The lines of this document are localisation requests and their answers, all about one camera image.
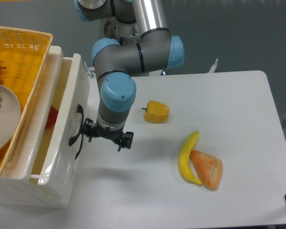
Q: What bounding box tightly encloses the yellow banana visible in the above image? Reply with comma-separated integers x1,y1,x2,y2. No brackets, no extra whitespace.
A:
178,131,203,186

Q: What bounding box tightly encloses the white drawer cabinet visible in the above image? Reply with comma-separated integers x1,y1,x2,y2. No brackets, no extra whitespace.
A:
0,46,63,205

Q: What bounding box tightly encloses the black drawer handle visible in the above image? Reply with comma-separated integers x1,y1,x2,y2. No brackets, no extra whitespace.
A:
69,104,84,146

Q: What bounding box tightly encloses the white top drawer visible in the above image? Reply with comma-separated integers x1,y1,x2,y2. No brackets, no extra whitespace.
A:
30,53,90,207

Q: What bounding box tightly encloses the red bell pepper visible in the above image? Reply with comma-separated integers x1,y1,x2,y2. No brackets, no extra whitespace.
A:
44,106,59,129

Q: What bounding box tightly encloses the grey ceramic plate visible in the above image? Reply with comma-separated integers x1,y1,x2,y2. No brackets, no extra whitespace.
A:
0,85,21,149

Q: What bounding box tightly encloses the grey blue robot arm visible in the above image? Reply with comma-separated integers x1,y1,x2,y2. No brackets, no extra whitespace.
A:
69,0,184,149

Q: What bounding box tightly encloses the yellow bell pepper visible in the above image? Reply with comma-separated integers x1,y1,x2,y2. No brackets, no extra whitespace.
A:
141,100,170,123

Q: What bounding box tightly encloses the orange bread piece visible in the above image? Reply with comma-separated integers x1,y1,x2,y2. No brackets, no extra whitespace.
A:
190,150,223,191

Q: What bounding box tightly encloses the yellow wicker basket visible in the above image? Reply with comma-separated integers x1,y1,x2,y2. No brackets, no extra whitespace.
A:
0,26,53,177

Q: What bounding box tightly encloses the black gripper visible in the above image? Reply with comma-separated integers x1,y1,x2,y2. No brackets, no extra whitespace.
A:
74,118,134,160

